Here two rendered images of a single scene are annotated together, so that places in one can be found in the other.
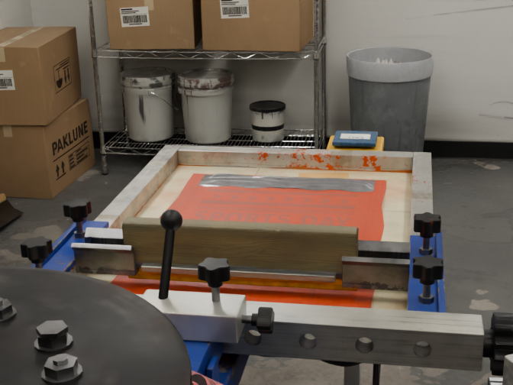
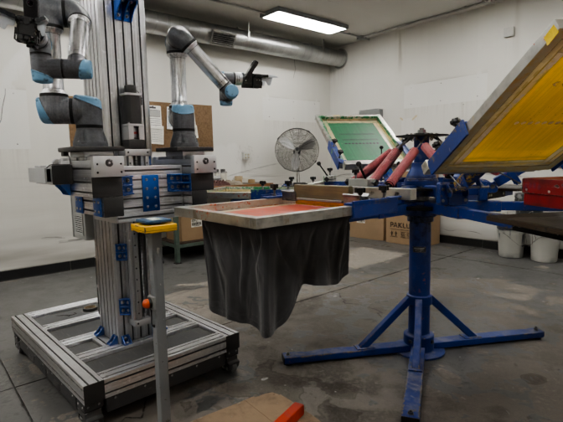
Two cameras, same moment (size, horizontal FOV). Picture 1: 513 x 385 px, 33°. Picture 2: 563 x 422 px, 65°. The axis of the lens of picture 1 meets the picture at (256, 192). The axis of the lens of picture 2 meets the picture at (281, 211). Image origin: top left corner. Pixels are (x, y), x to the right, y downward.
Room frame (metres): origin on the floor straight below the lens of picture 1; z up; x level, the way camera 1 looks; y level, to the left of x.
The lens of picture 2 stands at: (2.94, 1.18, 1.18)
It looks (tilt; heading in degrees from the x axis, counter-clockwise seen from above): 7 degrees down; 219
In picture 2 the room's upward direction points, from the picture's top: 1 degrees counter-clockwise
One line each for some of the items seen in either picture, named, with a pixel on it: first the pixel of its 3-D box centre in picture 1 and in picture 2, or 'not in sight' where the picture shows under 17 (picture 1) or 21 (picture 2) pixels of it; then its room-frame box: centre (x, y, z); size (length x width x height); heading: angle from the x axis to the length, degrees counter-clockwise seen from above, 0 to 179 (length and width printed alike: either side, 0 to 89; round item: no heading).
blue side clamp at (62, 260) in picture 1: (62, 271); (372, 206); (1.23, 0.31, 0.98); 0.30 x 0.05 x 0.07; 169
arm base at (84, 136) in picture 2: not in sight; (90, 136); (1.87, -0.80, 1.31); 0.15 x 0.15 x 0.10
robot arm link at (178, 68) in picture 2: not in sight; (178, 80); (1.30, -0.85, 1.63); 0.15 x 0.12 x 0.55; 58
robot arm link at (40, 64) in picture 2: not in sight; (46, 68); (2.11, -0.64, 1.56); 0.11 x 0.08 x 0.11; 146
